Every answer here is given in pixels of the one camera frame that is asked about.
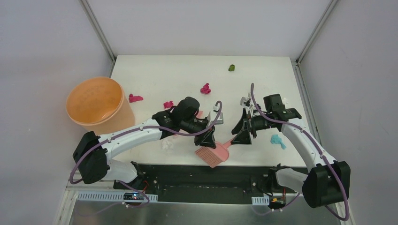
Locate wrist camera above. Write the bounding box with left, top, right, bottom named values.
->
left=207, top=105, right=224, bottom=125
left=239, top=92, right=253, bottom=109

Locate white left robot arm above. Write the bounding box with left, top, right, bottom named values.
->
left=69, top=97, right=222, bottom=190

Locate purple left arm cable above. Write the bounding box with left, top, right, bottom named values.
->
left=69, top=100, right=223, bottom=185

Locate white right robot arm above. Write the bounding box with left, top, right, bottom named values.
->
left=231, top=94, right=351, bottom=208

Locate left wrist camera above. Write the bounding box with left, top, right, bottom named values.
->
left=207, top=105, right=224, bottom=125

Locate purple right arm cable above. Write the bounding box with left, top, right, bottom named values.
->
left=250, top=82, right=350, bottom=221

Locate magenta paper scrap near dustpan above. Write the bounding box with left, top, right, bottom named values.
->
left=163, top=101, right=174, bottom=109

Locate magenta paper scrap by bucket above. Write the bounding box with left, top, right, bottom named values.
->
left=128, top=94, right=144, bottom=103

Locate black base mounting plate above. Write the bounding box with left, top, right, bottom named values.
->
left=113, top=164, right=293, bottom=204

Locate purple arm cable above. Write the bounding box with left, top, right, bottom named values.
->
left=250, top=82, right=350, bottom=221
left=69, top=100, right=223, bottom=185

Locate orange plastic bucket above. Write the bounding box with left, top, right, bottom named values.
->
left=66, top=77, right=136, bottom=135

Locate light blue paper scrap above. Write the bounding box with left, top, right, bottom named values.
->
left=270, top=134, right=286, bottom=150

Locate pink hand brush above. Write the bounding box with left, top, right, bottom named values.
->
left=195, top=138, right=233, bottom=168

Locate magenta paper scrap centre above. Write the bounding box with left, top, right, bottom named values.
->
left=200, top=83, right=212, bottom=94

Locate pink plastic dustpan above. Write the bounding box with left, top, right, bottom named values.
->
left=195, top=111, right=203, bottom=119

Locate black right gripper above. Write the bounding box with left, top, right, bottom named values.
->
left=231, top=108, right=275, bottom=145

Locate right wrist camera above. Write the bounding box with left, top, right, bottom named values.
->
left=239, top=92, right=253, bottom=109

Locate green paper scrap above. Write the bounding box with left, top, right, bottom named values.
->
left=228, top=64, right=236, bottom=72

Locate white paper scrap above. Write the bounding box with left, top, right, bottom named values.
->
left=161, top=139, right=174, bottom=152

